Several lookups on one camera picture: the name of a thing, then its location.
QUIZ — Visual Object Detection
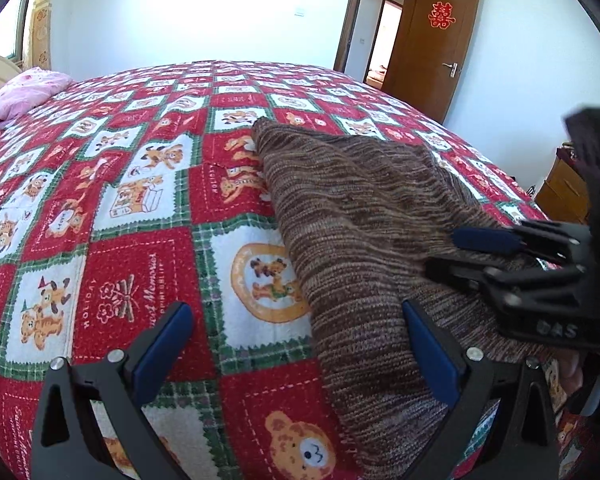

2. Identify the brown wooden door frame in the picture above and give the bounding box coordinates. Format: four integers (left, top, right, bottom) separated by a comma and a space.
334, 0, 423, 86

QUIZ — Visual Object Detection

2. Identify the window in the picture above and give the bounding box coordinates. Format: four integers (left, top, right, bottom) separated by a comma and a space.
5, 0, 33, 61

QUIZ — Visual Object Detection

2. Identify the wooden cabinet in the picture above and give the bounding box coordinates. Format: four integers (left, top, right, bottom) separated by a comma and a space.
535, 147, 593, 226

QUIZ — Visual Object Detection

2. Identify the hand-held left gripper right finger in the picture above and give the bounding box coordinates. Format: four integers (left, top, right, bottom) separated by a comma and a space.
401, 300, 561, 480

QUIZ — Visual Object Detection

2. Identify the brown wooden door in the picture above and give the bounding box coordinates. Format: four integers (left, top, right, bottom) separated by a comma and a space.
380, 0, 482, 126

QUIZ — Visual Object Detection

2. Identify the red paper door decoration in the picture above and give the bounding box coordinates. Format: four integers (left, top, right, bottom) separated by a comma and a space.
428, 2, 457, 29

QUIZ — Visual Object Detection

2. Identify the yellow patterned curtain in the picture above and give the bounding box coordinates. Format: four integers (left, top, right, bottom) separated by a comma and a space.
24, 0, 56, 71

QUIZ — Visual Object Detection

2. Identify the brown striped knit sweater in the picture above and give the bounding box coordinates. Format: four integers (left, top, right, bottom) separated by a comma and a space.
251, 117, 566, 480

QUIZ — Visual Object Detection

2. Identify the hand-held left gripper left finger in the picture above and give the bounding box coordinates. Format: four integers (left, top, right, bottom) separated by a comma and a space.
30, 301, 196, 480

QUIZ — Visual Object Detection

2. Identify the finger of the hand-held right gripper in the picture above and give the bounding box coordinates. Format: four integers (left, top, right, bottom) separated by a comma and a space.
451, 220, 593, 267
424, 255, 588, 308

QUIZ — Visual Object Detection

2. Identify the red checked bear printed blanket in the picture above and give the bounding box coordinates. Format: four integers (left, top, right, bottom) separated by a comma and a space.
0, 59, 600, 480

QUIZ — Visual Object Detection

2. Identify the pink pillow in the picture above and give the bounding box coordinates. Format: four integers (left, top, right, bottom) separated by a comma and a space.
0, 67, 73, 141

